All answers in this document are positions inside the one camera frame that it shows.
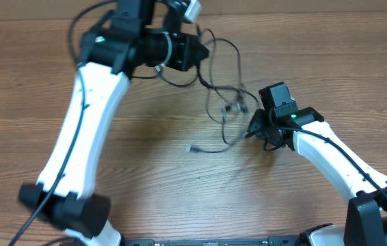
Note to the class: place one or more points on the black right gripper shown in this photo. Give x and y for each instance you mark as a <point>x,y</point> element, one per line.
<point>255,129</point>

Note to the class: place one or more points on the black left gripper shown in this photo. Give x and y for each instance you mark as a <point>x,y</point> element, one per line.
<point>182,61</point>

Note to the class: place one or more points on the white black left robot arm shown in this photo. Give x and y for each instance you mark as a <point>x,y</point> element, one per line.
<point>110,50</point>

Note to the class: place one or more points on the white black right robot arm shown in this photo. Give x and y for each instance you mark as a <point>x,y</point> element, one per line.
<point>281,123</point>

